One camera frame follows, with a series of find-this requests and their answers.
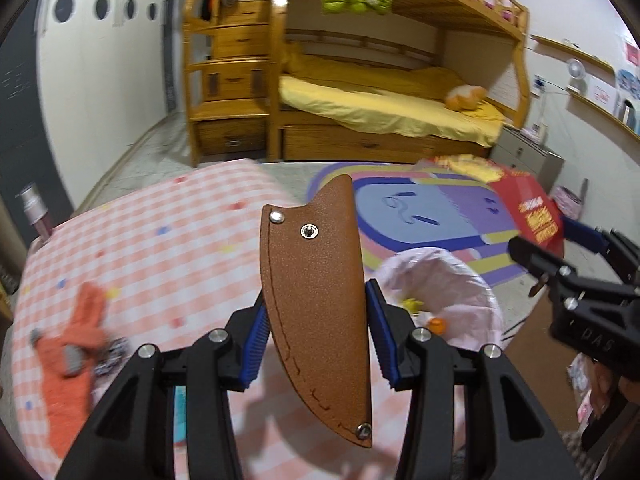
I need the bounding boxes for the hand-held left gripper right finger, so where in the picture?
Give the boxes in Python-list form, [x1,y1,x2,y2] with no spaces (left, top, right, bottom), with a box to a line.
[364,280,584,480]

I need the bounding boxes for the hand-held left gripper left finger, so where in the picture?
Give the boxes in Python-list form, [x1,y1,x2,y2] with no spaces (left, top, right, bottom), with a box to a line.
[55,300,271,480]

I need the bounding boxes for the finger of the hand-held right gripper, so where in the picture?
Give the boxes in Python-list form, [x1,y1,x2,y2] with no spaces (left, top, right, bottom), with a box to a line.
[561,216,640,286]
[507,236,573,283]

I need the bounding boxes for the red and yellow packet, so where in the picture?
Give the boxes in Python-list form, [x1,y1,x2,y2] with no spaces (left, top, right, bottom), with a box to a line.
[417,153,567,254]

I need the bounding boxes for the brown leather knife sheath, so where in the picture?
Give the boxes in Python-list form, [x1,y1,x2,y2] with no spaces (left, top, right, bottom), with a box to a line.
[259,174,375,449]

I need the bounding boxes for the trash bin with pink bag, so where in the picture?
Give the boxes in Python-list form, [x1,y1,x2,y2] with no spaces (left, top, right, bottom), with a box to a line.
[372,247,504,362]

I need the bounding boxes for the person's right hand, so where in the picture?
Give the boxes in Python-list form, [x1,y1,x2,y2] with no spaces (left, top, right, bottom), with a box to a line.
[582,357,626,428]

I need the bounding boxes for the pink packaging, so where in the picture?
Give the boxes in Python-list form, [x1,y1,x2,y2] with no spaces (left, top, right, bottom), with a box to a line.
[551,185,589,219]

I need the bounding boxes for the brown cardboard sheet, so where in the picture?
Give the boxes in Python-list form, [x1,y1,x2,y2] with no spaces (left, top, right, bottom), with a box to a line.
[495,260,587,434]

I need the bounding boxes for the grey nightstand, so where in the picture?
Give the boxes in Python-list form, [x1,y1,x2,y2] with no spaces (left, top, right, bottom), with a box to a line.
[489,126,566,194]

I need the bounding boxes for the rainbow rug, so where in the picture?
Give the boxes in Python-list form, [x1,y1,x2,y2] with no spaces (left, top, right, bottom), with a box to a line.
[302,162,532,292]

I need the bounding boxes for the pink checked tablecloth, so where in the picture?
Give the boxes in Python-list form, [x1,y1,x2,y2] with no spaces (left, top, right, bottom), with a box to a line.
[10,159,417,480]

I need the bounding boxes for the dark patterned wrapper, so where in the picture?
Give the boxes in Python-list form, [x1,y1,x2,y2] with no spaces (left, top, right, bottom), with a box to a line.
[94,338,132,377]

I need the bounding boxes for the small white fan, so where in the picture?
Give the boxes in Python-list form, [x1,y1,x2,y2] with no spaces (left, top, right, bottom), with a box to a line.
[564,58,590,95]

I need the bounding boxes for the orange and white plush toy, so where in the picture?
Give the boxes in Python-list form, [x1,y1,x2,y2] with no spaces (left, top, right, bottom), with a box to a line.
[444,83,489,111]

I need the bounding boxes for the orange knitted glove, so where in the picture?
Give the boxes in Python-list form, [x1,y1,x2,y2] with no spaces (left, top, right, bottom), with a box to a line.
[29,282,119,462]

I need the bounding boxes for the yellow bed sheet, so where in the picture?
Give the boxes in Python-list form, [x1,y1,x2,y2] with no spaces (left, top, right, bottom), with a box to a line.
[277,42,507,149]

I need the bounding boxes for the pink metal bottle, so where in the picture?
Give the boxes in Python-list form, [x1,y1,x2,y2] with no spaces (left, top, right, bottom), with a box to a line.
[17,184,54,242]

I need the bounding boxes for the wooden stair drawers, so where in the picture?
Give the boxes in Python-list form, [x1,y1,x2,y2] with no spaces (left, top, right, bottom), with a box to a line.
[182,0,289,169]

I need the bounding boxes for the wooden bunk bed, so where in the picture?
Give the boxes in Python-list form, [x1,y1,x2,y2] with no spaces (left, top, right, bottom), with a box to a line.
[269,0,532,164]

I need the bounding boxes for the white wardrobe with round holes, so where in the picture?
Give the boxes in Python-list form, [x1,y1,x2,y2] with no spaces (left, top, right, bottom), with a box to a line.
[0,0,177,257]

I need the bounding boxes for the wooden wall shelf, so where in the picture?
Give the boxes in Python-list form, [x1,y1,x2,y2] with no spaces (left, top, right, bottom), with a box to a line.
[530,33,640,142]

